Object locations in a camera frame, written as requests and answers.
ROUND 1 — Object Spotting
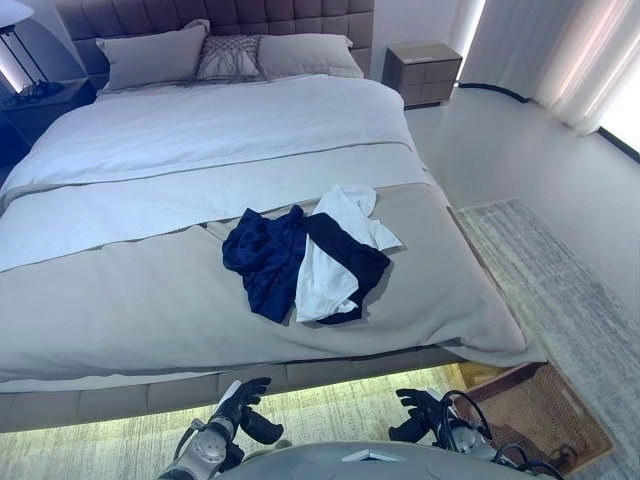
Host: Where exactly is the white curtain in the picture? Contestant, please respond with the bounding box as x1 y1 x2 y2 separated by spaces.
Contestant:
457 0 640 137

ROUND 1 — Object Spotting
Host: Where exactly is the black garment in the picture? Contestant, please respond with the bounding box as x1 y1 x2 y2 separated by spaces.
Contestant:
302 213 392 327

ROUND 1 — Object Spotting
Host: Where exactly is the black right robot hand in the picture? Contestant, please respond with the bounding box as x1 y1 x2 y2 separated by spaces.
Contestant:
388 388 454 444

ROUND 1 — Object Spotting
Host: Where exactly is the brown upholstered bed frame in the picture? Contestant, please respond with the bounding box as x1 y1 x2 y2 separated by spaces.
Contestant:
0 0 549 429

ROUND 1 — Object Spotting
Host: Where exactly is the grey patterned cushion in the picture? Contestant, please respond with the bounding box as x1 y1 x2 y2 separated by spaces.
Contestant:
195 34 264 83

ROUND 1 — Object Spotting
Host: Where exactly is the grey robot torso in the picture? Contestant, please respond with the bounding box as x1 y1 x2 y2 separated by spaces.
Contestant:
209 441 501 480

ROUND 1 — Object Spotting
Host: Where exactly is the dark blue garment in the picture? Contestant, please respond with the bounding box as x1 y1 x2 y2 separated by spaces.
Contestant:
221 205 309 324

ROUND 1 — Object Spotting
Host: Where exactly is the beige pillow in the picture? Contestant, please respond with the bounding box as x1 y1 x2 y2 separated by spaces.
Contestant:
256 33 365 81
94 18 211 94

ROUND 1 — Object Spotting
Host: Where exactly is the brown woven basket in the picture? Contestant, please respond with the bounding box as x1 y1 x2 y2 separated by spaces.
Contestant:
452 362 615 476

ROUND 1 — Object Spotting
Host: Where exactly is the white duvet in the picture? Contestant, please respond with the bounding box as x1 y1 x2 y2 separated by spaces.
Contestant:
0 73 432 274

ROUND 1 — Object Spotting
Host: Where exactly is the white garment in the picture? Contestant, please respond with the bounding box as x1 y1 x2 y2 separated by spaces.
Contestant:
294 183 404 324

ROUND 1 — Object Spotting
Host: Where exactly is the black table lamp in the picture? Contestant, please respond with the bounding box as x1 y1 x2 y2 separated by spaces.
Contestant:
0 0 67 104

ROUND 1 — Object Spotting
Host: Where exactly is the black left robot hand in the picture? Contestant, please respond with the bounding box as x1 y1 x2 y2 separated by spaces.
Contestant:
219 377 285 445

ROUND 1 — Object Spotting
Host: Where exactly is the wooden nightstand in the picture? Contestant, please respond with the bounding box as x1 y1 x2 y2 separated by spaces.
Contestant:
381 41 464 109

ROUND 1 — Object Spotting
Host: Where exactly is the dark nightstand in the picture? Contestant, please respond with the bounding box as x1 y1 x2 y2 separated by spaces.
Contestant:
0 79 99 154

